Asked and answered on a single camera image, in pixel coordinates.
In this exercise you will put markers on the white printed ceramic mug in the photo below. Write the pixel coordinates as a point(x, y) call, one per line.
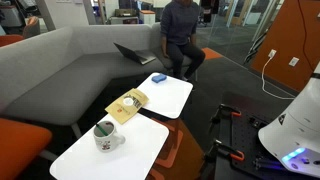
point(106, 141)

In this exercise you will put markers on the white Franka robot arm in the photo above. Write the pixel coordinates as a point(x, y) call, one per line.
point(293, 133)

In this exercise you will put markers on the small white top side table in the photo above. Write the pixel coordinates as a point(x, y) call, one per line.
point(166, 98)

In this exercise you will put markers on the blue sponge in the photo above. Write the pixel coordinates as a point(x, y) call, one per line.
point(159, 78)

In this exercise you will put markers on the grey open laptop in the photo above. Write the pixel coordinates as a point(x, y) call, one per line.
point(140, 56)

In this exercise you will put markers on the yellow paper coffee bag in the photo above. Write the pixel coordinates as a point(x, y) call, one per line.
point(125, 108)

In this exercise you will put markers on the orange table base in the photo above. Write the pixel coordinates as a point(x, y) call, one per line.
point(180, 150)

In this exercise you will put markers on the person in dark clothes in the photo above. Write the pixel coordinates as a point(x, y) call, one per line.
point(178, 23)

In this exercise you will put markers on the large white top side table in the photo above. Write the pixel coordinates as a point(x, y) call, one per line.
point(130, 153)

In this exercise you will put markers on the green marker pen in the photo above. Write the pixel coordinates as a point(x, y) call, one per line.
point(101, 129)

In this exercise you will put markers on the white cabinet orange top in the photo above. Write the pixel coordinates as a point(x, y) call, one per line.
point(147, 17)

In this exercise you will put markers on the grey low cabinet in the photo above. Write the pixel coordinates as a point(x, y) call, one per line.
point(124, 18)

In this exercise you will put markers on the black leaning stand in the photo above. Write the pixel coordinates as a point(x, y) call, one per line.
point(255, 48)

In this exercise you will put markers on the grey corner sofa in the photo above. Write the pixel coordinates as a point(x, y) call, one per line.
point(50, 70)

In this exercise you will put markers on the grey orange lounge chair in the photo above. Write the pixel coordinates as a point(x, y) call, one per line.
point(31, 28)

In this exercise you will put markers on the orange upholstered seat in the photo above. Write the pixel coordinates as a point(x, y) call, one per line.
point(20, 146)

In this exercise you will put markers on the white wall outlet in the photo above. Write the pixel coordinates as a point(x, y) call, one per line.
point(293, 61)
point(272, 53)

